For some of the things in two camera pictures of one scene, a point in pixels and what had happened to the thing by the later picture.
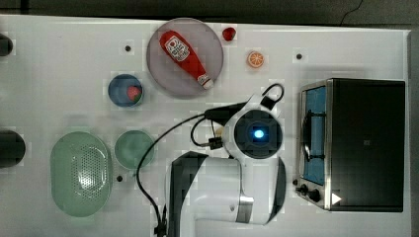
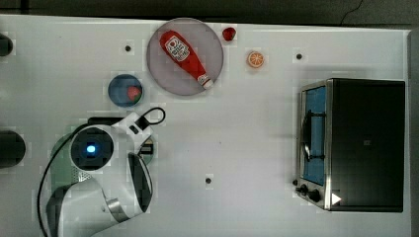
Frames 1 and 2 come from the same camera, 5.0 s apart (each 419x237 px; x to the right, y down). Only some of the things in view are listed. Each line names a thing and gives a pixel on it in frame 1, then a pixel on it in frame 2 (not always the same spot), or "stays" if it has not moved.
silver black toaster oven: (351, 144) stays
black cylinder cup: (6, 45) stays
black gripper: (215, 142) → (147, 149)
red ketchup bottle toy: (176, 46) stays
